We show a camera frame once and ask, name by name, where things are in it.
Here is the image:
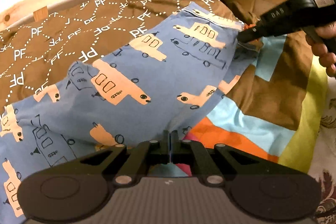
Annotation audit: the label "blue pants with orange cars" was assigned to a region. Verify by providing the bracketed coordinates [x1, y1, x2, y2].
[1, 3, 261, 223]

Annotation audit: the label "person's right hand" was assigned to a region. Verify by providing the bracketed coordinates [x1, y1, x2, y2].
[306, 22, 335, 77]

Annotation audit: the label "brown patterned bed cover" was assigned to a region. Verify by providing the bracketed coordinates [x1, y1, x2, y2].
[1, 0, 327, 173]

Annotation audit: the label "floral white sheet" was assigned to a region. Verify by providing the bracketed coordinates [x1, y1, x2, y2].
[308, 77, 335, 223]

